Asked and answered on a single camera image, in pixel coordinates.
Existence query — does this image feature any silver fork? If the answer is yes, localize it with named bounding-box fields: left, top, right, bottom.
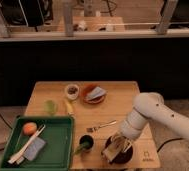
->
left=86, top=120, right=117, bottom=133

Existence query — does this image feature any orange peach fruit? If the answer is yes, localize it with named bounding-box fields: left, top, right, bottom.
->
left=23, top=122, right=37, bottom=135

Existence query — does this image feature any dark green cup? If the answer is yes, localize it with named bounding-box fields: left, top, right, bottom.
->
left=79, top=135, right=94, bottom=151

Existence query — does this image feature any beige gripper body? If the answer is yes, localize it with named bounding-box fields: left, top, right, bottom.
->
left=111, top=133, right=132, bottom=154

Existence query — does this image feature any wooden cutting board table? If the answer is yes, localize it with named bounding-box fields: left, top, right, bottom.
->
left=25, top=81, right=160, bottom=170

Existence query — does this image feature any blue grey sponge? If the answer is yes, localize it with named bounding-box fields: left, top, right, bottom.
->
left=23, top=137, right=46, bottom=161

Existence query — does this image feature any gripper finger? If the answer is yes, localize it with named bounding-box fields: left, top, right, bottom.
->
left=120, top=141, right=132, bottom=153
left=102, top=144, right=119, bottom=162

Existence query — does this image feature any grey blue eraser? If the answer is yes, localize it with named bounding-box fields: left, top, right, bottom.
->
left=86, top=87, right=106, bottom=100

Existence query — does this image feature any dark purple bowl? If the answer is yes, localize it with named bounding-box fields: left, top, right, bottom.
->
left=102, top=136, right=133, bottom=164

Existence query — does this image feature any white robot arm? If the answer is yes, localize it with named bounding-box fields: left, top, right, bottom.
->
left=101, top=92, right=189, bottom=163

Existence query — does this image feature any black cable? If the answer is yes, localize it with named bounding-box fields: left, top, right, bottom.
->
left=0, top=106, right=14, bottom=130

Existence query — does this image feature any yellow banana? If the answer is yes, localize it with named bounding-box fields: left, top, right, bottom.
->
left=64, top=99, right=74, bottom=115

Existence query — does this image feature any metal railing frame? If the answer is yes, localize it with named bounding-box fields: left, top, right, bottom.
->
left=0, top=0, right=189, bottom=41

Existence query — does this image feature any green plastic tray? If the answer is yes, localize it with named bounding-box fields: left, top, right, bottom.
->
left=0, top=116, right=74, bottom=171

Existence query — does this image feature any small white bowl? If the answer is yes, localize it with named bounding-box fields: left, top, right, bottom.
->
left=65, top=84, right=79, bottom=100

